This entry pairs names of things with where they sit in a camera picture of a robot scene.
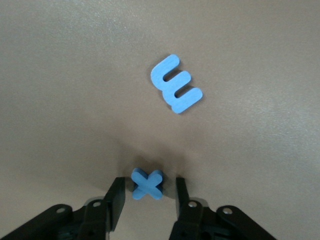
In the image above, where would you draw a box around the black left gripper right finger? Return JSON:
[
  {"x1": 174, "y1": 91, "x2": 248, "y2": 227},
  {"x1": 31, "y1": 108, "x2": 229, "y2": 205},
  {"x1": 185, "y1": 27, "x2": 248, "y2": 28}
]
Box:
[{"x1": 169, "y1": 177, "x2": 276, "y2": 240}]

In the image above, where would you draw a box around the blue letter m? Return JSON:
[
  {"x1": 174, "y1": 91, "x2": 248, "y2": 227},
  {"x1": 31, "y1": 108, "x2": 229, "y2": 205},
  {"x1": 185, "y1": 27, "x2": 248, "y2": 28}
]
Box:
[{"x1": 150, "y1": 54, "x2": 204, "y2": 115}]

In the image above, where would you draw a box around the brown table cover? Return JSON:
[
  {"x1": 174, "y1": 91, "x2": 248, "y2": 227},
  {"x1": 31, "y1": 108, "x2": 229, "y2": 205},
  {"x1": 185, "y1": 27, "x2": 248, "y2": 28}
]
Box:
[{"x1": 0, "y1": 0, "x2": 320, "y2": 240}]

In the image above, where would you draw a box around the blue letter x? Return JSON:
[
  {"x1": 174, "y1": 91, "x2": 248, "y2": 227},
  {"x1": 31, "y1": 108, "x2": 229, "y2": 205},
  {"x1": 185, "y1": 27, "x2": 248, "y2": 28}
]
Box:
[{"x1": 131, "y1": 167, "x2": 165, "y2": 201}]

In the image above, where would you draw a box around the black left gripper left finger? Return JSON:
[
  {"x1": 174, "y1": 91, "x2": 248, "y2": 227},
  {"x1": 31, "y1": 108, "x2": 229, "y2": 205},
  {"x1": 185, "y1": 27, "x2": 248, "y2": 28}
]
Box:
[{"x1": 0, "y1": 176, "x2": 126, "y2": 240}]

